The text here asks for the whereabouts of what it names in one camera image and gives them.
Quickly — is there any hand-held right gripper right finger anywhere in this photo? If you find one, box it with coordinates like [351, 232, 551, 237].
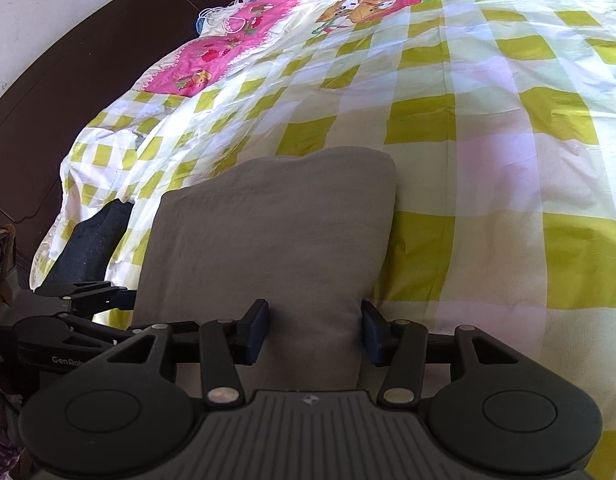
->
[360, 300, 534, 407]

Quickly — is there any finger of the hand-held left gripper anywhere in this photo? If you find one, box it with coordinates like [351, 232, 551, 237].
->
[34, 281, 140, 314]
[55, 311, 146, 351]

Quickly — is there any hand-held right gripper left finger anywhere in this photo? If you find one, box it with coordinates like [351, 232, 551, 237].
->
[107, 299, 271, 407]

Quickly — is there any checkered printed bed blanket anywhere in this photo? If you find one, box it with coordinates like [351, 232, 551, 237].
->
[30, 0, 616, 480]

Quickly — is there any dark blue cloth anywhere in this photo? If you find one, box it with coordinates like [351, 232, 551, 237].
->
[44, 198, 135, 292]

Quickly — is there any grey pillow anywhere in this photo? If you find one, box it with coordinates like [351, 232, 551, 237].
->
[132, 146, 400, 392]

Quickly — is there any dark brown wooden headboard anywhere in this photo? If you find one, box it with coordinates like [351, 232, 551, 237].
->
[0, 0, 231, 281]

